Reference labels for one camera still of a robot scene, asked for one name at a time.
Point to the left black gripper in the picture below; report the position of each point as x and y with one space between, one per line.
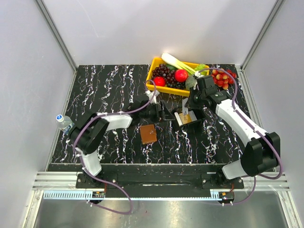
166 115

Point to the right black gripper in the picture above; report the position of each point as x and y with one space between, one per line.
190 103

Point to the black card box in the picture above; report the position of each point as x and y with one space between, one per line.
193 120

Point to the brown leather card holder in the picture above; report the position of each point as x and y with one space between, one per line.
148 134

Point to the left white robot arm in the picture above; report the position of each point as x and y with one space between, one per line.
87 134

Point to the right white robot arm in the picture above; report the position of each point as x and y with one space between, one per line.
262 149

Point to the green netted melon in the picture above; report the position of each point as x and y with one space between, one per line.
190 82

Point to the red apple back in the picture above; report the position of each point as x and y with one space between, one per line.
181 75

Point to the red apple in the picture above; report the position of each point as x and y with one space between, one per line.
181 75
159 81

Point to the red cherry cluster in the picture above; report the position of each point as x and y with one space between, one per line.
223 80

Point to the red apple front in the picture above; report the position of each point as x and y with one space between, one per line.
159 81

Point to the green cucumber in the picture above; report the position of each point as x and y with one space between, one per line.
170 67

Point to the dark purple grape bunch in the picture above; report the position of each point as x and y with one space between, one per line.
168 75

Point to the white green leek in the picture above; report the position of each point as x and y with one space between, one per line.
171 60

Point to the yellow plastic basket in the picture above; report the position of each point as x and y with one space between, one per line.
164 89

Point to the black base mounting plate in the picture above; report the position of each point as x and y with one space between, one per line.
203 176

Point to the clear plastic water bottle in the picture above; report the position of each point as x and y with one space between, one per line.
64 123

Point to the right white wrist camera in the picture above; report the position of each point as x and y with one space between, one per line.
196 76

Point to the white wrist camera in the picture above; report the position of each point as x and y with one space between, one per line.
196 76
152 95

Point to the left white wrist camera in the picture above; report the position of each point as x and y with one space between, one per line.
152 95

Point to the aluminium frame rail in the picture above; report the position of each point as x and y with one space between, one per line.
73 186

